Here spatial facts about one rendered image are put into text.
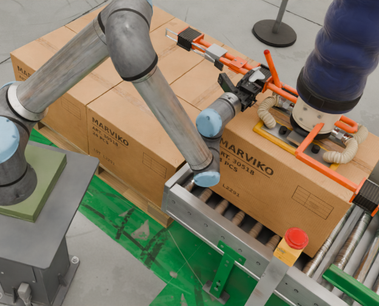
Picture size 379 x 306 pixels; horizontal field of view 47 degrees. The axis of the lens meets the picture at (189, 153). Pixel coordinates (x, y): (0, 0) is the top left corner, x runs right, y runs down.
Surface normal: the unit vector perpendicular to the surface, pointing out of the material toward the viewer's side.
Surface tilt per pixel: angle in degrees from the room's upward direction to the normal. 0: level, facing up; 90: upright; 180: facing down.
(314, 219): 90
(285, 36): 0
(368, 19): 77
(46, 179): 2
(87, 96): 0
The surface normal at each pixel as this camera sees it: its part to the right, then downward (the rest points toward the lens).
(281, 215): -0.59, 0.55
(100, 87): 0.13, -0.65
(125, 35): -0.01, -0.03
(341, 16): -0.81, 0.14
